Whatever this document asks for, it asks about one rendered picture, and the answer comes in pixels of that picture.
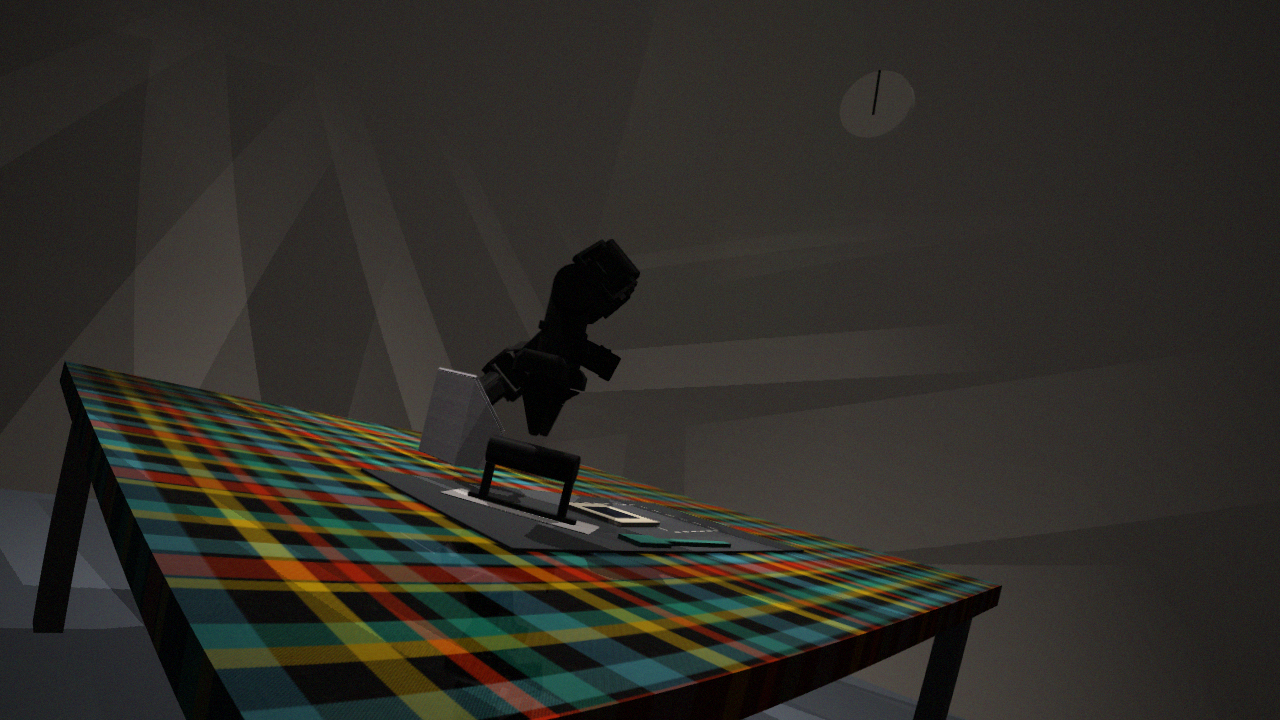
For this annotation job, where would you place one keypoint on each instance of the teal flat trowel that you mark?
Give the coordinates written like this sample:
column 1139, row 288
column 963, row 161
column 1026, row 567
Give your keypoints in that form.
column 650, row 541

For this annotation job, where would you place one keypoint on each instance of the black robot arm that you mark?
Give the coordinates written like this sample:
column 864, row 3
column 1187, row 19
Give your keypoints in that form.
column 601, row 281

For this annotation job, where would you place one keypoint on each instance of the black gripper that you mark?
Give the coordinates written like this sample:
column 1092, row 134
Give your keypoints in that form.
column 547, row 388

